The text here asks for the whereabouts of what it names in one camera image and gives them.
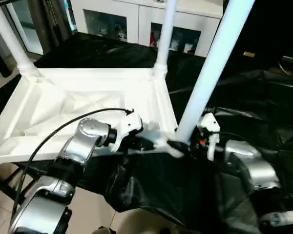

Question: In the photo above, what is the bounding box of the black mat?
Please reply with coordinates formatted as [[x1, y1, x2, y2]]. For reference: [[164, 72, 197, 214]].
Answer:
[[0, 31, 293, 234]]

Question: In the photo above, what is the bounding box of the metal framed glass door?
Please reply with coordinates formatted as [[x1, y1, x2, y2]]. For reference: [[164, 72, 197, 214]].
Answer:
[[0, 0, 78, 78]]

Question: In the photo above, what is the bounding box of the white plastic table top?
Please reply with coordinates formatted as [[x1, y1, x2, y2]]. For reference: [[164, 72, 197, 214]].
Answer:
[[0, 66, 186, 169]]

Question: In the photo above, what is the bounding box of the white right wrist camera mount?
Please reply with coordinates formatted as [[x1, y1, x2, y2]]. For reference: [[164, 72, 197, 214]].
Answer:
[[197, 113, 221, 162]]

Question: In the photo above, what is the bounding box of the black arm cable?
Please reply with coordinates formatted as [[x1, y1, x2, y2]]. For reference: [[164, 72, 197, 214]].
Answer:
[[10, 108, 135, 225], [216, 131, 248, 142]]

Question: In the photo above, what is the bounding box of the black metal table frame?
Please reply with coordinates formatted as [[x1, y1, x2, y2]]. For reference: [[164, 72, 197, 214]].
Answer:
[[0, 162, 45, 203]]

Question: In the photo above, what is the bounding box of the dark cabinet with gold label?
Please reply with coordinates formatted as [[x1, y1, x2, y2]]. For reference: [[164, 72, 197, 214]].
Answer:
[[214, 0, 284, 71]]

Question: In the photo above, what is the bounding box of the white glass door cabinet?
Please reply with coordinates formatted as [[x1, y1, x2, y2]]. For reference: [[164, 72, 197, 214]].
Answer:
[[70, 0, 225, 57]]

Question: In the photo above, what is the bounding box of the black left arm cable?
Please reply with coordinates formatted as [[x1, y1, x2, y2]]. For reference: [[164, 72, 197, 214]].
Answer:
[[10, 108, 135, 225]]

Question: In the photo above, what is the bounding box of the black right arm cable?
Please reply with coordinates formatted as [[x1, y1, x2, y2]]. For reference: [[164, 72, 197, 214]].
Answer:
[[216, 131, 248, 142]]

